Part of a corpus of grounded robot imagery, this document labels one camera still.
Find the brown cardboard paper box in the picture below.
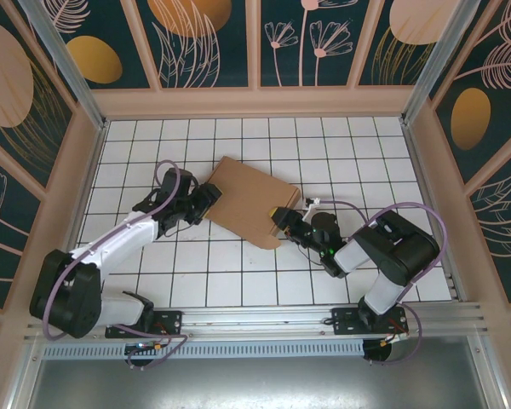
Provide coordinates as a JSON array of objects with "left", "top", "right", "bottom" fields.
[{"left": 204, "top": 155, "right": 302, "bottom": 251}]

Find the aluminium frame post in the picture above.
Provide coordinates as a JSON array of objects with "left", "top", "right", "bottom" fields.
[
  {"left": 399, "top": 0, "right": 491, "bottom": 125},
  {"left": 19, "top": 0, "right": 108, "bottom": 131}
]

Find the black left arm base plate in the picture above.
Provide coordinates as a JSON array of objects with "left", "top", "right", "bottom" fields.
[{"left": 105, "top": 309, "right": 184, "bottom": 340}]

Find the grey metal sheet panel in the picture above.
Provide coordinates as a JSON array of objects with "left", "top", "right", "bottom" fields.
[{"left": 8, "top": 357, "right": 508, "bottom": 409}]

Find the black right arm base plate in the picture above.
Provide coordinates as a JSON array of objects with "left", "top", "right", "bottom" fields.
[{"left": 330, "top": 306, "right": 410, "bottom": 338}]

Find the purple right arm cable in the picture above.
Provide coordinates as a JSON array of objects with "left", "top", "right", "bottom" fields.
[{"left": 321, "top": 199, "right": 448, "bottom": 366}]

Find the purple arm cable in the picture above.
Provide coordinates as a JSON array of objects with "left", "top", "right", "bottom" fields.
[
  {"left": 42, "top": 159, "right": 189, "bottom": 372},
  {"left": 321, "top": 199, "right": 448, "bottom": 366}
]

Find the small green circuit board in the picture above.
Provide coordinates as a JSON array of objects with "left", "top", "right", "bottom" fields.
[{"left": 125, "top": 340, "right": 163, "bottom": 354}]

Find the aluminium mounting rail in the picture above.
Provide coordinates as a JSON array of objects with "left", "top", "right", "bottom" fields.
[{"left": 23, "top": 301, "right": 491, "bottom": 342}]

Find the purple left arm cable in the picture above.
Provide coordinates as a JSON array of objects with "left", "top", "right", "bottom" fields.
[{"left": 42, "top": 159, "right": 189, "bottom": 372}]

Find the aluminium table side rail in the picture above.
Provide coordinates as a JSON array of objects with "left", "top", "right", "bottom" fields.
[{"left": 449, "top": 272, "right": 468, "bottom": 304}]

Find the grey slotted cable duct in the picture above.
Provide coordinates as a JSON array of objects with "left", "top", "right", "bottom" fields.
[{"left": 42, "top": 340, "right": 365, "bottom": 360}]

